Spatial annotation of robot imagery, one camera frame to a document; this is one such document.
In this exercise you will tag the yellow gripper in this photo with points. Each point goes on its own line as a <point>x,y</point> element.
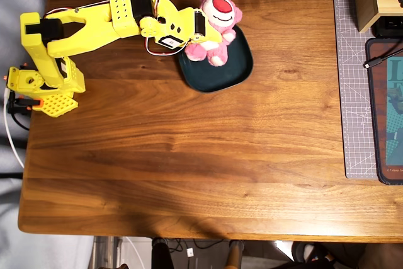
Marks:
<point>199,24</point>

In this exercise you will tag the pink strawberry bear plush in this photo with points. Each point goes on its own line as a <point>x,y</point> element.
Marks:
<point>220,10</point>

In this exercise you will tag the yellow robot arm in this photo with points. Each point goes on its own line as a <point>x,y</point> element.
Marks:
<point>88,29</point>

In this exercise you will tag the dark green square plate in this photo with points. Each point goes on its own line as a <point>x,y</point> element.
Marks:
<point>233,70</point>

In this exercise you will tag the grey cutting mat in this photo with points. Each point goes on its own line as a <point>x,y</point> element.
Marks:
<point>352,92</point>

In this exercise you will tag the black device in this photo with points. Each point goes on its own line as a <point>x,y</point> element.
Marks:
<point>390,26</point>

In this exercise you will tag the printed black-edged mouse pad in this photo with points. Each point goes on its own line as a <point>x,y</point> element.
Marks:
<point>381,124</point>

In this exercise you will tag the orange black table clamp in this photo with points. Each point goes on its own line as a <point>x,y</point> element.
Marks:
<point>25,102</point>

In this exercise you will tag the white plug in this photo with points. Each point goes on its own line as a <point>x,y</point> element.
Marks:
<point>189,252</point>

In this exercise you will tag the wooden leg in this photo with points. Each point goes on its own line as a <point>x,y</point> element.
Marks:
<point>234,256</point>

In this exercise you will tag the black chair leg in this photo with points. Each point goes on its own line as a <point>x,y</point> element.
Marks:
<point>161,254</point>

